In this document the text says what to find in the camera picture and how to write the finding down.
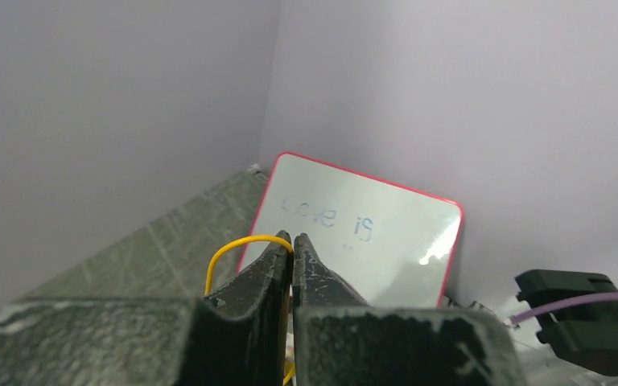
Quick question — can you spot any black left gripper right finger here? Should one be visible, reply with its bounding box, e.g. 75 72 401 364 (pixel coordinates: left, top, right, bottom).
292 234 526 385

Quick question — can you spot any yellow thin cable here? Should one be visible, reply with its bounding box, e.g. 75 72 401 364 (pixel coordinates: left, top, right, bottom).
204 235 297 386

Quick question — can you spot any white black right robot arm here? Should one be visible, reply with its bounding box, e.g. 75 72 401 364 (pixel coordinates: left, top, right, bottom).
509 269 618 376

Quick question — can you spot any pink framed whiteboard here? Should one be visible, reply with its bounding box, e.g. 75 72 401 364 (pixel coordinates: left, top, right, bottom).
251 152 464 308

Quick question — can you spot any purple right arm hose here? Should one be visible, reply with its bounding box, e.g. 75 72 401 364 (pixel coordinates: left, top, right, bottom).
509 291 618 326

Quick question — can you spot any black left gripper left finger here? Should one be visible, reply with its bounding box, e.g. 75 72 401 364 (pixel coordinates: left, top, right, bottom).
0 231 293 385

